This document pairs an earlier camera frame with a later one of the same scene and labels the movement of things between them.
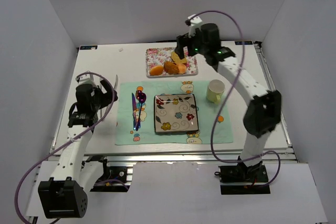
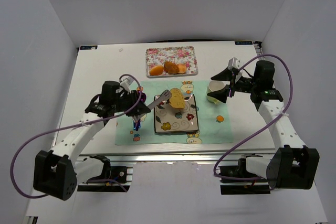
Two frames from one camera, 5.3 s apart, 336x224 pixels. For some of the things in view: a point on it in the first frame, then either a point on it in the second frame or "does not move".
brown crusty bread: [170, 67] does not move
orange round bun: [156, 70] does not move
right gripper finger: [178, 50] → [226, 75]
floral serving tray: [159, 56] does not move
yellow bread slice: [177, 59] → [177, 100]
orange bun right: [182, 68] does not move
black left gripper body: [105, 94] → [135, 100]
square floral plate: [177, 113] does not move
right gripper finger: [180, 54] → [221, 95]
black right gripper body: [182, 44] → [233, 85]
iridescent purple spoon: [141, 97] does not move
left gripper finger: [116, 82] → [164, 96]
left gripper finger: [105, 86] → [141, 108]
